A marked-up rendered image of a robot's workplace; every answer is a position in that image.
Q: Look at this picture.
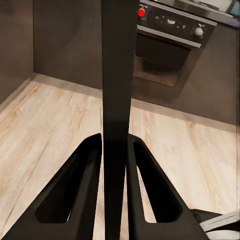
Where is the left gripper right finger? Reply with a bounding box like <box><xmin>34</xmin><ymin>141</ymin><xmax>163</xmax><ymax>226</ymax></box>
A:
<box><xmin>126</xmin><ymin>133</ymin><xmax>210</xmax><ymax>240</ymax></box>

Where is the poster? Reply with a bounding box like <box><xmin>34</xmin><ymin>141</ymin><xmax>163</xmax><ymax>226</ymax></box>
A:
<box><xmin>101</xmin><ymin>0</ymin><xmax>140</xmax><ymax>240</ymax></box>

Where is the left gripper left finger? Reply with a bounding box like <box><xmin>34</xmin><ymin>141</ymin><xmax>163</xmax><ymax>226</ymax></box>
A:
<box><xmin>1</xmin><ymin>133</ymin><xmax>103</xmax><ymax>240</ymax></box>

